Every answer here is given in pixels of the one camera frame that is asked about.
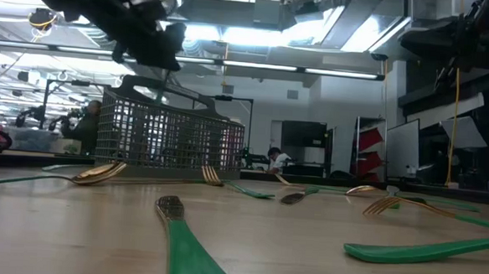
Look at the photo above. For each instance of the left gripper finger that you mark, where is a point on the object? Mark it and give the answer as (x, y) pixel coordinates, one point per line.
(162, 58)
(175, 36)

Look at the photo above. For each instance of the grey mesh cutlery basket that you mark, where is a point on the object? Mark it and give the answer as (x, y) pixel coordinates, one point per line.
(164, 141)

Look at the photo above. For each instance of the background black robot arm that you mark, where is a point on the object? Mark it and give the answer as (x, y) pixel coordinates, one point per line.
(34, 113)

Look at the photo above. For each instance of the white ceiling unit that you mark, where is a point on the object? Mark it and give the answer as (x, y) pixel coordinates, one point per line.
(431, 6)

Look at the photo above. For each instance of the silver ceiling light panel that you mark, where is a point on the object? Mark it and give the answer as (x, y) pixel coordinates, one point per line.
(359, 34)

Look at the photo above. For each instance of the black round ceiling device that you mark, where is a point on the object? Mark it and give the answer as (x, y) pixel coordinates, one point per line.
(41, 18)

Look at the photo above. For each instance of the white angled panel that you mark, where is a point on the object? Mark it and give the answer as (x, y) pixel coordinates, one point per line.
(465, 132)

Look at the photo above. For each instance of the whiteboard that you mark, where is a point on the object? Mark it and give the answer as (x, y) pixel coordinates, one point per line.
(403, 149)

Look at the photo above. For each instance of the red storage shelf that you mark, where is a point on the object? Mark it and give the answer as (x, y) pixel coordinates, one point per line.
(370, 139)

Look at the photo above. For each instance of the black device on stand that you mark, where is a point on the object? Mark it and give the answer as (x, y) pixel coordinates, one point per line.
(254, 158)

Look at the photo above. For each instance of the white plastic tub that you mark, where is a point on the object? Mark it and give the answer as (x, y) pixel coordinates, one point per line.
(30, 140)

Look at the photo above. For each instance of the seated person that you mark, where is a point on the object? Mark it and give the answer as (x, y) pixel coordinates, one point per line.
(280, 160)

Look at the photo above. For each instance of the black cabinet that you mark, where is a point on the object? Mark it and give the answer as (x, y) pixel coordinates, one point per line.
(303, 136)

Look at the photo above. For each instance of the grey ceiling duct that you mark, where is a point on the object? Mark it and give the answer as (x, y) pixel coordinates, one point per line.
(217, 14)

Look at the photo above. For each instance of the black security camera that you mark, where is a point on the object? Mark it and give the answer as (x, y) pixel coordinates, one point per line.
(378, 57)

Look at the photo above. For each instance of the black stand frame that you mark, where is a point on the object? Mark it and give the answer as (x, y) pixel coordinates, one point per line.
(250, 124)
(45, 101)

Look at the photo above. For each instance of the grey wall vent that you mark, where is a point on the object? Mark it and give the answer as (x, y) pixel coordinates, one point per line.
(293, 94)

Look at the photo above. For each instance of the black table frame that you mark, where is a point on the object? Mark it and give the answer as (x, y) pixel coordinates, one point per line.
(17, 158)

